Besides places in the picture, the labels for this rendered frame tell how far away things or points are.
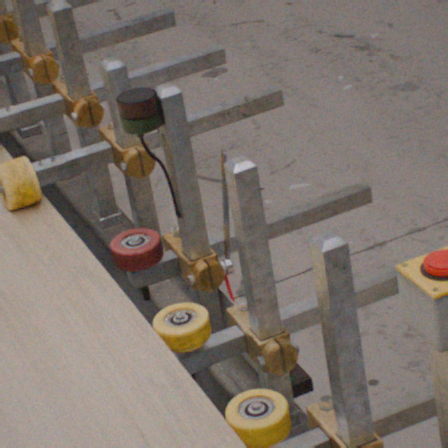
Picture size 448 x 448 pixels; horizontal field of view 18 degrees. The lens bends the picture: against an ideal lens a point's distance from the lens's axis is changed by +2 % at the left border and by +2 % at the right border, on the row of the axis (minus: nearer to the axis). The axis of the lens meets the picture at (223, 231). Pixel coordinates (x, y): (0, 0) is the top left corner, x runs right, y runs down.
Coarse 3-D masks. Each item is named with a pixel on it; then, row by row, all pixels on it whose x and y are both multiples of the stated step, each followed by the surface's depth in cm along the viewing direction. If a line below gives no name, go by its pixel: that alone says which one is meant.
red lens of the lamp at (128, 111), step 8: (120, 104) 200; (128, 104) 199; (136, 104) 199; (144, 104) 199; (152, 104) 200; (120, 112) 201; (128, 112) 200; (136, 112) 199; (144, 112) 200; (152, 112) 200
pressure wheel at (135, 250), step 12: (144, 228) 219; (120, 240) 217; (132, 240) 215; (144, 240) 216; (156, 240) 215; (120, 252) 213; (132, 252) 213; (144, 252) 213; (156, 252) 214; (120, 264) 214; (132, 264) 213; (144, 264) 214; (144, 288) 220
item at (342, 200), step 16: (336, 192) 229; (352, 192) 228; (368, 192) 229; (288, 208) 227; (304, 208) 226; (320, 208) 227; (336, 208) 228; (352, 208) 229; (272, 224) 224; (288, 224) 225; (304, 224) 227; (224, 240) 221; (176, 256) 219; (224, 256) 222; (128, 272) 219; (144, 272) 217; (160, 272) 218; (176, 272) 220
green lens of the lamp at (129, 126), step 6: (156, 114) 201; (126, 120) 201; (132, 120) 200; (138, 120) 200; (144, 120) 200; (150, 120) 200; (156, 120) 201; (126, 126) 201; (132, 126) 201; (138, 126) 200; (144, 126) 201; (150, 126) 201; (156, 126) 202; (126, 132) 202; (132, 132) 201; (138, 132) 201; (144, 132) 201
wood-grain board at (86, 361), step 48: (0, 144) 256; (0, 240) 224; (48, 240) 221; (0, 288) 210; (48, 288) 208; (96, 288) 206; (0, 336) 199; (48, 336) 197; (96, 336) 195; (144, 336) 193; (0, 384) 189; (48, 384) 187; (96, 384) 185; (144, 384) 183; (192, 384) 181; (0, 432) 179; (48, 432) 178; (96, 432) 176; (144, 432) 174; (192, 432) 173
